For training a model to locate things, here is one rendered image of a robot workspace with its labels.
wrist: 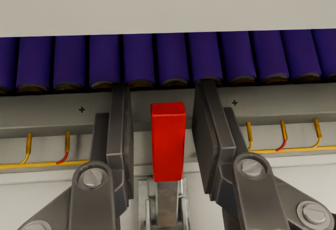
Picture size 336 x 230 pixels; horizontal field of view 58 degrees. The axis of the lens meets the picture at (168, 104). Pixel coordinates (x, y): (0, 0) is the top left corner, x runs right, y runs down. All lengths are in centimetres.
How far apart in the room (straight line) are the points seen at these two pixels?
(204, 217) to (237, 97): 7
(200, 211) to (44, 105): 10
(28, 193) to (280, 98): 15
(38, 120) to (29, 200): 5
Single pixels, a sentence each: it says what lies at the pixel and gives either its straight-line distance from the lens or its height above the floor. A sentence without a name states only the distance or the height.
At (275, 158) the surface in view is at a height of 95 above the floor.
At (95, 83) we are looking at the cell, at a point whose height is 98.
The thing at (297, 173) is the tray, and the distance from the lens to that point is 20.
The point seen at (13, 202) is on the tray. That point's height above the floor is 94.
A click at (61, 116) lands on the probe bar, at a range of 17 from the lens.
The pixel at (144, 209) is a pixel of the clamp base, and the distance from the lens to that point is 18.
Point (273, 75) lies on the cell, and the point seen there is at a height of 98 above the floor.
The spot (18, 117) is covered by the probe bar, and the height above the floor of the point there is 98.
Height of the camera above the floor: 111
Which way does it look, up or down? 53 degrees down
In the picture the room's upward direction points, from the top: 3 degrees clockwise
